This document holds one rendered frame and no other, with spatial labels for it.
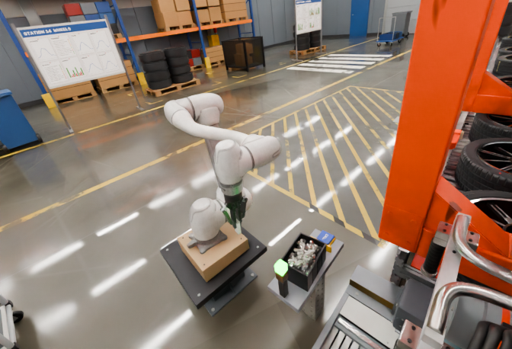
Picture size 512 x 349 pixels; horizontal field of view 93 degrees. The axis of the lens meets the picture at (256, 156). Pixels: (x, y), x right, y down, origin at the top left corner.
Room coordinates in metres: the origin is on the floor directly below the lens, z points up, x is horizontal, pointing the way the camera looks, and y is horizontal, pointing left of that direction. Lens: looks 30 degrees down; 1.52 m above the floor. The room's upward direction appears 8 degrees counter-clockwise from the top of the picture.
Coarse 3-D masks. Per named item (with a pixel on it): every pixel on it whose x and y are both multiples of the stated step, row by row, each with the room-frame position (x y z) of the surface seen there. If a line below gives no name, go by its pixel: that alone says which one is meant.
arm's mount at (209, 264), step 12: (228, 228) 1.13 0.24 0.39; (180, 240) 1.06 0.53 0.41; (228, 240) 1.03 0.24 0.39; (240, 240) 1.02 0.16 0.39; (192, 252) 0.96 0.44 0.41; (216, 252) 0.95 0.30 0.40; (228, 252) 0.94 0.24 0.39; (240, 252) 0.98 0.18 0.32; (204, 264) 0.87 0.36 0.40; (216, 264) 0.89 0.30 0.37; (228, 264) 0.93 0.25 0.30; (204, 276) 0.84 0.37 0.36
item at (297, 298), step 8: (312, 232) 0.94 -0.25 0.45; (320, 232) 0.93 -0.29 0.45; (336, 240) 0.87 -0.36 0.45; (336, 248) 0.82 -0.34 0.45; (328, 256) 0.78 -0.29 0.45; (336, 256) 0.79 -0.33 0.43; (328, 264) 0.73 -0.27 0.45; (320, 272) 0.70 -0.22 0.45; (272, 280) 0.69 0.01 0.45; (288, 280) 0.68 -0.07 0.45; (320, 280) 0.68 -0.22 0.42; (272, 288) 0.66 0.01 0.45; (288, 288) 0.65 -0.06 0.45; (296, 288) 0.64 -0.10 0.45; (312, 288) 0.63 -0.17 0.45; (280, 296) 0.62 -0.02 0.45; (288, 296) 0.61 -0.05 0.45; (296, 296) 0.61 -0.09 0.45; (304, 296) 0.60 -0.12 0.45; (288, 304) 0.59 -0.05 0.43; (296, 304) 0.57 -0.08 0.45; (304, 304) 0.58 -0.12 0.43
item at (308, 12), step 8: (296, 0) 9.20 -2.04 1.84; (304, 0) 9.43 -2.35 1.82; (312, 0) 9.70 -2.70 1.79; (320, 0) 9.96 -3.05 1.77; (296, 8) 9.19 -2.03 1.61; (304, 8) 9.42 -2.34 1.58; (312, 8) 9.70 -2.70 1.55; (320, 8) 9.96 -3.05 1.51; (296, 16) 9.18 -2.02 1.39; (304, 16) 9.42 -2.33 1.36; (312, 16) 9.70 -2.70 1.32; (320, 16) 9.96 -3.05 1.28; (296, 24) 9.17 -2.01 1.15; (304, 24) 9.41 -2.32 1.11; (312, 24) 9.69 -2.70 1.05; (320, 24) 9.97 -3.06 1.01; (296, 32) 9.16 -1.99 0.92; (304, 32) 9.41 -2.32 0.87; (296, 40) 9.14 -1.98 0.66; (296, 48) 9.13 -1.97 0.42; (296, 56) 9.13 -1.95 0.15
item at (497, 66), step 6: (510, 54) 3.88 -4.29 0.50; (498, 60) 3.72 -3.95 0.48; (504, 60) 3.61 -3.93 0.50; (510, 60) 3.54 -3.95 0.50; (498, 66) 3.67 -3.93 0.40; (504, 66) 3.57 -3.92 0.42; (510, 66) 3.49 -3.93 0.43; (498, 72) 3.63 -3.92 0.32; (504, 72) 3.54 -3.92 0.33; (510, 72) 3.47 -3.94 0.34
